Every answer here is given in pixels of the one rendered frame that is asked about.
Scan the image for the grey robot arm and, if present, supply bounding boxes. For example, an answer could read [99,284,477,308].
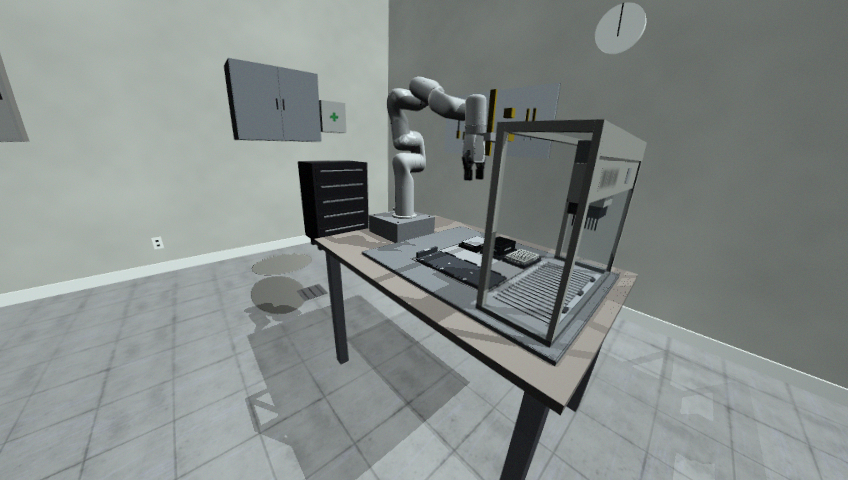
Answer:
[387,77,496,219]

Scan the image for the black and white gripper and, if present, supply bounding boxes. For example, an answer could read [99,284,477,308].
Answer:
[462,133,486,181]

